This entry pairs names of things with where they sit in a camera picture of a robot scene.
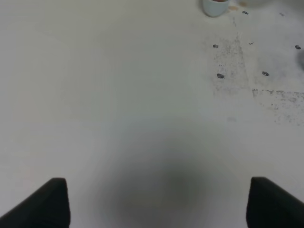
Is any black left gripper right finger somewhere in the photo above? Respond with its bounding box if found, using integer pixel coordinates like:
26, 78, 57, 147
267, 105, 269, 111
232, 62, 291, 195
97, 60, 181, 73
246, 177, 304, 228

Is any far light blue teacup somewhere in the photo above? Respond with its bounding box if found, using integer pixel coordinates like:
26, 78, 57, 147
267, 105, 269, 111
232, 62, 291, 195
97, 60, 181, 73
202, 0, 230, 17

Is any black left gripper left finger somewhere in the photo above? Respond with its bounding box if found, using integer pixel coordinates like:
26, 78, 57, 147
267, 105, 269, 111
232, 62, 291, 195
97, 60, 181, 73
0, 178, 71, 228

